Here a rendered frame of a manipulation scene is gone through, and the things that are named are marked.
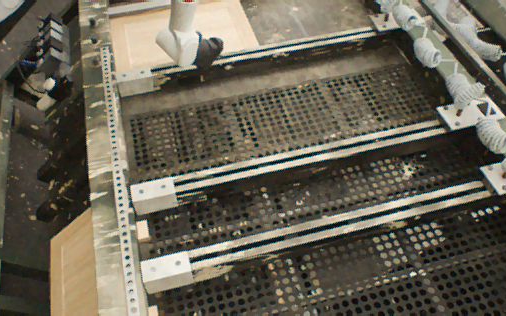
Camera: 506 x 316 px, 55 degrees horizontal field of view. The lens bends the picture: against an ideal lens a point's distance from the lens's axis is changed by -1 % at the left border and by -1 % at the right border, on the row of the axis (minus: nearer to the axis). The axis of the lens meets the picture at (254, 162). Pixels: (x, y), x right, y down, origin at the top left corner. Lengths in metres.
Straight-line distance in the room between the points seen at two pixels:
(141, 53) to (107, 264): 0.95
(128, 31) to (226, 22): 0.41
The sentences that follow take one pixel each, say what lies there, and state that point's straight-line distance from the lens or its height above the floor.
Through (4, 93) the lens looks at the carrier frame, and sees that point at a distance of 2.70.
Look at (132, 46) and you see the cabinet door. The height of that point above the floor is 0.95.
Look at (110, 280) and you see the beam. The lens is 1.36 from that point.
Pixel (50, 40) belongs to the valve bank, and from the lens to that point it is 2.09.
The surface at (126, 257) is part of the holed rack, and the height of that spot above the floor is 0.89.
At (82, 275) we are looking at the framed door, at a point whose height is 0.44.
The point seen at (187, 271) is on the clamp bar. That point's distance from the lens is 1.30.
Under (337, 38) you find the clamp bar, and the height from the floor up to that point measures 1.59.
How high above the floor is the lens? 1.75
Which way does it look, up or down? 21 degrees down
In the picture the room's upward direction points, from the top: 53 degrees clockwise
